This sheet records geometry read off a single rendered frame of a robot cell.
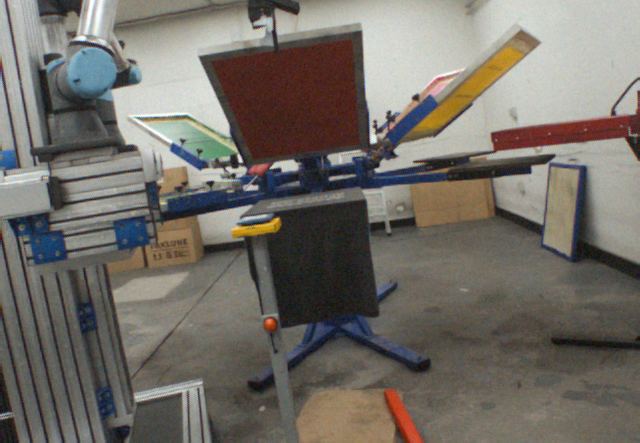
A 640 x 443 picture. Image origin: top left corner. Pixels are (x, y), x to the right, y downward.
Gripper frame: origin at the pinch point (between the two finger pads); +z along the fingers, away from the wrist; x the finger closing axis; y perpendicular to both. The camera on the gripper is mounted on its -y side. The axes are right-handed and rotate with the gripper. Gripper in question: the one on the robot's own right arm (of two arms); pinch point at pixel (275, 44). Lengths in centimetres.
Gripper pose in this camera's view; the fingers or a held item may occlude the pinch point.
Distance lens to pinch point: 170.0
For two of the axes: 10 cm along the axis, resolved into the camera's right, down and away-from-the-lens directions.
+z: 1.3, 9.7, -1.9
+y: -9.9, 1.4, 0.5
